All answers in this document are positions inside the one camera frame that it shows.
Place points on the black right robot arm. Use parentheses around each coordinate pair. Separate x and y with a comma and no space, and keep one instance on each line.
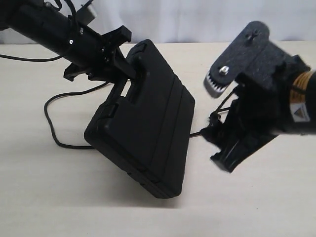
(275,95)

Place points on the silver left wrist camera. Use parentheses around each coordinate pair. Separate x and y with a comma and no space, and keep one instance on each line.
(87,13)

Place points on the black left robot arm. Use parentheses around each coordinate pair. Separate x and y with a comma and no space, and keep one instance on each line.
(38,21)

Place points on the white backdrop curtain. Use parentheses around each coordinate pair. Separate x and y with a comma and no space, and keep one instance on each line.
(167,21)

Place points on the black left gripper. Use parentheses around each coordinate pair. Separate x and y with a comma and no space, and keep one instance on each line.
(100,57)

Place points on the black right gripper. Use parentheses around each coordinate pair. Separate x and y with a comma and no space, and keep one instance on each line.
(273,96)

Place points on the black plastic carrying case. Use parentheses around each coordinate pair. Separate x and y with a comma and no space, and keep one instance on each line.
(146,132)

